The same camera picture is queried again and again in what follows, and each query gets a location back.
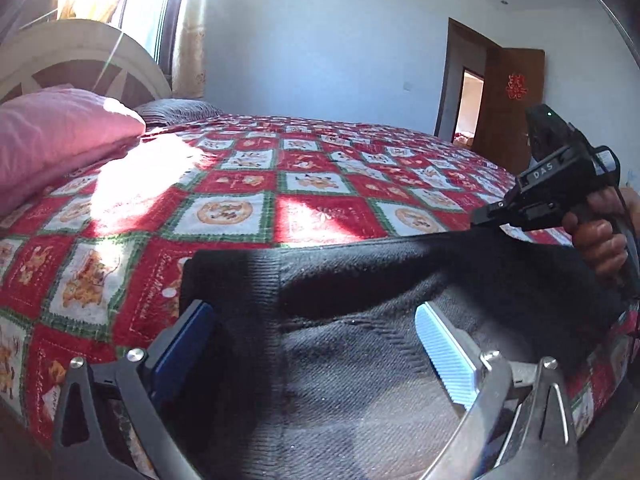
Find black pants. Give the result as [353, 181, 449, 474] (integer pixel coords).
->
[181, 229, 634, 479]

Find right hand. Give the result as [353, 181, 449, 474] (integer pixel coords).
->
[562, 188, 629, 281]

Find red door decoration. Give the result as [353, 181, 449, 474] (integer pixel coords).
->
[506, 73, 528, 101]

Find brown wooden door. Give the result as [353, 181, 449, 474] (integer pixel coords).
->
[472, 48, 546, 174]

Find red patchwork cartoon bedspread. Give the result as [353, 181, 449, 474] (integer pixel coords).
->
[0, 112, 640, 451]

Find pink pillow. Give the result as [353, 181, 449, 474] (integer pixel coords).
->
[1, 86, 145, 214]

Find striped grey pillow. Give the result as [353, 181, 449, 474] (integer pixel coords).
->
[134, 99, 222, 128]

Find beige patterned curtain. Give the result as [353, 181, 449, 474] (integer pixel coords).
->
[171, 0, 206, 99]

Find cream wooden headboard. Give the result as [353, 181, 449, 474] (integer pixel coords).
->
[1, 20, 171, 108]

